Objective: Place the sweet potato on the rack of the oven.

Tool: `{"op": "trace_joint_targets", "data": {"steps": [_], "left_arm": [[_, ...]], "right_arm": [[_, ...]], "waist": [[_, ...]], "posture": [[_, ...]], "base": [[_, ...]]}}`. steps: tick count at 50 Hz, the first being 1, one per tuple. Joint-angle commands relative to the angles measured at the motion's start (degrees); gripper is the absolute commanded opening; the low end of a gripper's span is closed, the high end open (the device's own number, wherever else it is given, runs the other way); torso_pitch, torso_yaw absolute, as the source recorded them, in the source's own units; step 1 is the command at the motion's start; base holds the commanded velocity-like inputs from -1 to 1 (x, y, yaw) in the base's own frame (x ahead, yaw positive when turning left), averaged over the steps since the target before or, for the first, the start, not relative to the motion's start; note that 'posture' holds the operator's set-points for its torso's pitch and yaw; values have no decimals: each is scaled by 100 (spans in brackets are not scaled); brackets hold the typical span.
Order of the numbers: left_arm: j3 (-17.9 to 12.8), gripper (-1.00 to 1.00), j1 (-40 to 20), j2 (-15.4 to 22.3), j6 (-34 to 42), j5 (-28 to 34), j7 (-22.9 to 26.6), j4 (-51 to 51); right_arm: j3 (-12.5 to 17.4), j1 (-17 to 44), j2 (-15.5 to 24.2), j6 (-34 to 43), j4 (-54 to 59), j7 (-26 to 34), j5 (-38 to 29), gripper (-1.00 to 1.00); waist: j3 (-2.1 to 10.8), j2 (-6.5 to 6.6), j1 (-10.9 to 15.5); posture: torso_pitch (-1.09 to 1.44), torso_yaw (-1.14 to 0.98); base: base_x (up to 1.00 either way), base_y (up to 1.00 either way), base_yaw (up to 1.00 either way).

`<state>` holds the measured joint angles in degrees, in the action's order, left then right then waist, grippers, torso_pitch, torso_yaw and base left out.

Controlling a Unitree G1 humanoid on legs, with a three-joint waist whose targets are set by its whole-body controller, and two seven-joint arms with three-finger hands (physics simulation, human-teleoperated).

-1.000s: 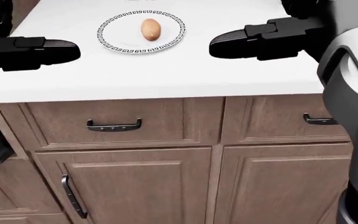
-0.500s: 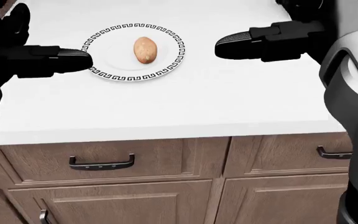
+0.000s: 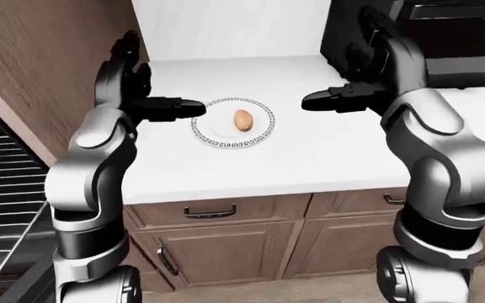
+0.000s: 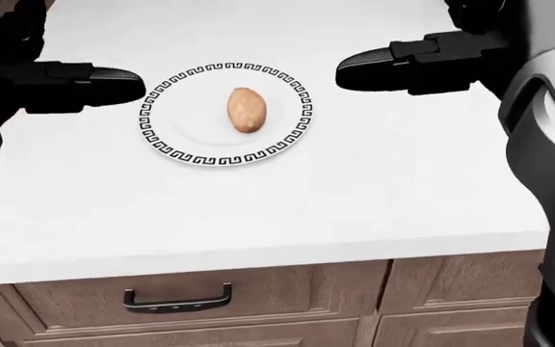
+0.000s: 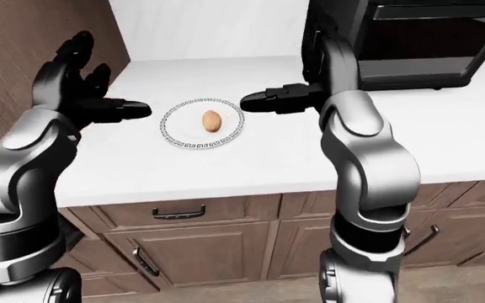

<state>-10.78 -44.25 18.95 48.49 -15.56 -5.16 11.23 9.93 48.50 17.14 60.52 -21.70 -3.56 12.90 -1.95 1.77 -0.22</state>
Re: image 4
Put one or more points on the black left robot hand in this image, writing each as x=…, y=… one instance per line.
x=65, y=86

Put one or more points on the white plate with key-pattern rim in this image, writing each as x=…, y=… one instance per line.
x=181, y=119

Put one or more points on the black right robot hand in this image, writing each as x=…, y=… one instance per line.
x=417, y=68

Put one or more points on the wooden cabinet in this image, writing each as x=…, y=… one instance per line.
x=451, y=300

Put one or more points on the tan sweet potato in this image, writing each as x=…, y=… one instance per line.
x=246, y=109

